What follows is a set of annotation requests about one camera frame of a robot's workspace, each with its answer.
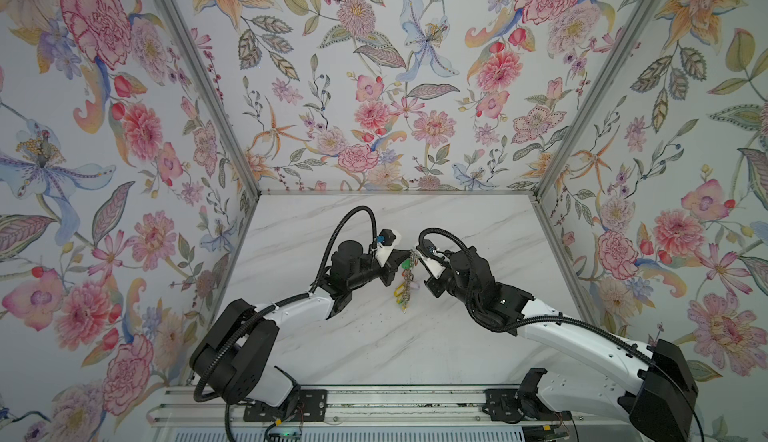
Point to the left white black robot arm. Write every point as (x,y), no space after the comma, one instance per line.
(232,362)

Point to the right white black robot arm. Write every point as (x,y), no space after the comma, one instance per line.
(650,387)

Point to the aluminium mounting rail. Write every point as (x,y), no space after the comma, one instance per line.
(345,406)

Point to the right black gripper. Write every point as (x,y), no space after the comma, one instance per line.
(433,280)

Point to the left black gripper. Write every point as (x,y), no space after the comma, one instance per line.
(387,269)

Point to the aluminium corner post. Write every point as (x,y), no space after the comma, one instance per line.
(207,90)
(636,23)

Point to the left aluminium corner post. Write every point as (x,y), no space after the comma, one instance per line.
(207,90)

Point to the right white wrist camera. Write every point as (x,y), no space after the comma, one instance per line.
(433,265)

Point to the right aluminium corner post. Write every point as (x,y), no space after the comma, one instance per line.
(636,23)

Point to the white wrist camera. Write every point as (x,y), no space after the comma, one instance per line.
(386,243)
(433,265)

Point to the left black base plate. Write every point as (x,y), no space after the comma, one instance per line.
(302,405)

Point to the large metal keyring with keys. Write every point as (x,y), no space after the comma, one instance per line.
(403,292)

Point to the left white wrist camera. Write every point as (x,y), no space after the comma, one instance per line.
(386,243)

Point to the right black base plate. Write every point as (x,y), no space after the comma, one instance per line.
(512,405)

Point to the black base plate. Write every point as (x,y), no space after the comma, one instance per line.
(302,405)
(512,405)

